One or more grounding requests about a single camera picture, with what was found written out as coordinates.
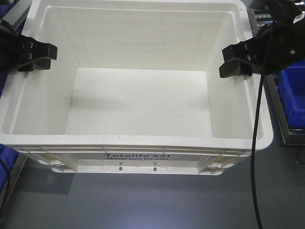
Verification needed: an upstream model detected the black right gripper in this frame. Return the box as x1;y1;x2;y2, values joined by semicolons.
219;0;305;78

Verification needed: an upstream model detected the black left cable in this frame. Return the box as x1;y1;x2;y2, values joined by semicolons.
0;158;11;220

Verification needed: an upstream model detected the blue bin lower right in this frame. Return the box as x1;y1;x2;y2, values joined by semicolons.
277;60;305;129

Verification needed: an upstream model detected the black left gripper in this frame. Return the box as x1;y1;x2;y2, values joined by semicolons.
0;20;58;72

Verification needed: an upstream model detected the black cable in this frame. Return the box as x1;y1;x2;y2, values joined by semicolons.
0;158;11;220
250;4;284;229

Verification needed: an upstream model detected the white plastic tote bin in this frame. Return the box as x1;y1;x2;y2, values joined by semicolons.
0;0;259;175

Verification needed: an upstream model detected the black right cable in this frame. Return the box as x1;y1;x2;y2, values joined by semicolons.
250;4;284;229

